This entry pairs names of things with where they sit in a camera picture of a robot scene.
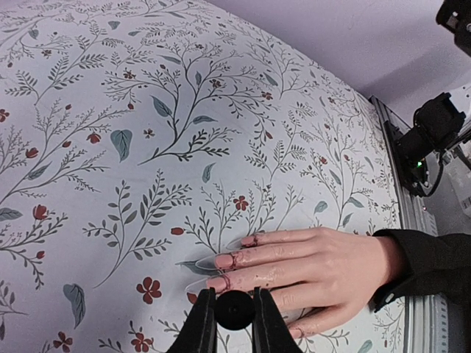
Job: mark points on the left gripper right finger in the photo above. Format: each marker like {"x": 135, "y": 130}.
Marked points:
{"x": 269, "y": 331}

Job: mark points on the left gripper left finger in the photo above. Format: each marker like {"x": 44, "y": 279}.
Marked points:
{"x": 198, "y": 334}

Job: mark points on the black nail polish cap brush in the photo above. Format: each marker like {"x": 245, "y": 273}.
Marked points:
{"x": 235, "y": 310}

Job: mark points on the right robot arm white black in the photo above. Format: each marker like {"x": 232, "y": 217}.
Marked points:
{"x": 454, "y": 15}

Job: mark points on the black sleeved forearm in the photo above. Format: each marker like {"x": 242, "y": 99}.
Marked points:
{"x": 430, "y": 268}

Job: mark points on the person's bare hand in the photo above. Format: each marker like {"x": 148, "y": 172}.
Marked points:
{"x": 335, "y": 272}

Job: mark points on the floral patterned table mat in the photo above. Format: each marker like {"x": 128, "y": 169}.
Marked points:
{"x": 138, "y": 137}

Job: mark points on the front aluminium slotted rail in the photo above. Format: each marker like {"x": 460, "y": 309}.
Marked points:
{"x": 423, "y": 279}

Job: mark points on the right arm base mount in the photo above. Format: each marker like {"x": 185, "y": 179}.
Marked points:
{"x": 439, "y": 125}

